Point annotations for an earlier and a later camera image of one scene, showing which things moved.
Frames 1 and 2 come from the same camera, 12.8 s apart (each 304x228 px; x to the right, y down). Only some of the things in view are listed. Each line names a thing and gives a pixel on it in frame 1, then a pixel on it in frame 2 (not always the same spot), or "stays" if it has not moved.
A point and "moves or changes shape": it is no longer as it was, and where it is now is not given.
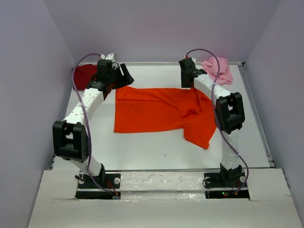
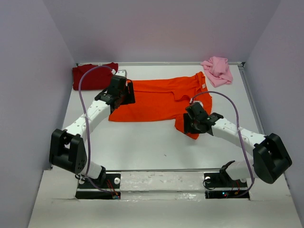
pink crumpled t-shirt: (211, 66) stays
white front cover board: (163, 199) stays
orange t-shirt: (139, 109) moves or changes shape
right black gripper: (184, 84) -> (187, 127)
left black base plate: (88, 189) stays
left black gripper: (127, 80) -> (129, 99)
